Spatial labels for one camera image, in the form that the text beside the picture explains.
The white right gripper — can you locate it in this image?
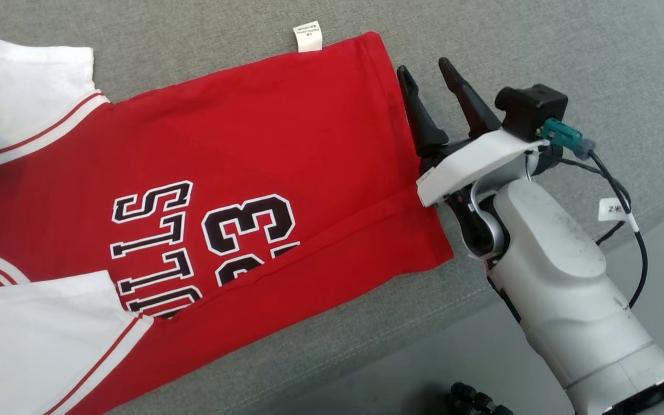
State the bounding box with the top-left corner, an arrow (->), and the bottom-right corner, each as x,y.
396,56 -> 541,209

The red and white number jersey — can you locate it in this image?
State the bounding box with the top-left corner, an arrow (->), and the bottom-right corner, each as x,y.
0,21 -> 455,415

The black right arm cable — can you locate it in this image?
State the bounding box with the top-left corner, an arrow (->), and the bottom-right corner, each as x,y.
541,118 -> 648,310

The white cable label tag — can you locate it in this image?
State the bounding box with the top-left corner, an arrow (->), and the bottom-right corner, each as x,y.
598,197 -> 633,223

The black ribbed hose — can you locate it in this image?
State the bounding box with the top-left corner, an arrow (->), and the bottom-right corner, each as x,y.
446,381 -> 515,415

